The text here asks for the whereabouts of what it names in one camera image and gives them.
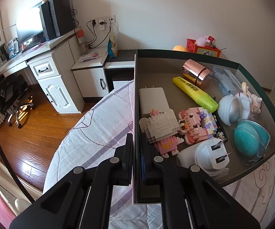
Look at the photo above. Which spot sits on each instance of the black office chair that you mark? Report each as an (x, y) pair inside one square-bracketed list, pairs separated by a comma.
[(15, 98)]

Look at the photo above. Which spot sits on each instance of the clear blue plastic packet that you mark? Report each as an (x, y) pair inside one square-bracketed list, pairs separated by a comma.
[(226, 81)]

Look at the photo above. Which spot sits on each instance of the white silver round device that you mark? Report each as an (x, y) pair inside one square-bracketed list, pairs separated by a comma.
[(229, 109)]

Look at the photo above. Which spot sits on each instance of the yellow plush toy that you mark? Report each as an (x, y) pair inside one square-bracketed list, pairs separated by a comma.
[(180, 48)]

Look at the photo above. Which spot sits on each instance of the striped white bed quilt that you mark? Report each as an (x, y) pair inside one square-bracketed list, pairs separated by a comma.
[(104, 128)]

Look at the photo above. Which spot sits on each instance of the pastel doll figurine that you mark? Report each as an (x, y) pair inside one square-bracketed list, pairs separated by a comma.
[(250, 103)]

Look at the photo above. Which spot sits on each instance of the white pink brick figure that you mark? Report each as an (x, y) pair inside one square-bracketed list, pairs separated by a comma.
[(161, 130)]

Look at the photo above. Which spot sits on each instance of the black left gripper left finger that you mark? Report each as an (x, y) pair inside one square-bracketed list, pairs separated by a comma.
[(82, 198)]

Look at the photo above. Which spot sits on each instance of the black computer tower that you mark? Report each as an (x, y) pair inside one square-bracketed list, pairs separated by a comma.
[(56, 18)]

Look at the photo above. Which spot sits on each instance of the pink colourful brick figure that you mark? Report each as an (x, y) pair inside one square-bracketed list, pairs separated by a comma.
[(196, 125)]

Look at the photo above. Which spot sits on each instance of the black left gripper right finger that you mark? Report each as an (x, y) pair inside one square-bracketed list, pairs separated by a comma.
[(189, 197)]

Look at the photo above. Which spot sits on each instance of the rose gold cylinder case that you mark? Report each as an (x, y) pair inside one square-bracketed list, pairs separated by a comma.
[(196, 74)]

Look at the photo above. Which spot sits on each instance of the pink storage box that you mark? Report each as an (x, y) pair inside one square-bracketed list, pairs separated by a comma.
[(231, 138)]

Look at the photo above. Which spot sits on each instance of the white bedside cabinet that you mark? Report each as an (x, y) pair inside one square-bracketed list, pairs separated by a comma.
[(98, 77)]

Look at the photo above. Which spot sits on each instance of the red toy box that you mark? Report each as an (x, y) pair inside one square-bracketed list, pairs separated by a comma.
[(206, 50)]

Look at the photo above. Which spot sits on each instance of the white desk with drawers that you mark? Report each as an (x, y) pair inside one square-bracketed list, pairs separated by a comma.
[(51, 65)]

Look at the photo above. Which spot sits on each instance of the teal brush in clear case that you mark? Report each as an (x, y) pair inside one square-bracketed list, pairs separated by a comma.
[(251, 141)]

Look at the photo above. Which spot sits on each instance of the black computer monitor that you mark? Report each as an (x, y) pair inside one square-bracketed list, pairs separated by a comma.
[(29, 28)]

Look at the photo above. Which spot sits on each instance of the white charger plug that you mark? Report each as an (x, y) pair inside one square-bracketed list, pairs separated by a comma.
[(210, 155)]

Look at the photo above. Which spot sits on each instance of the wall power socket strip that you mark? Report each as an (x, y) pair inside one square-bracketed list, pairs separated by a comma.
[(102, 22)]

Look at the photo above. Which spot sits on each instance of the white flat power adapter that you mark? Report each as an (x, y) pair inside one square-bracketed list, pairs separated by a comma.
[(153, 98)]

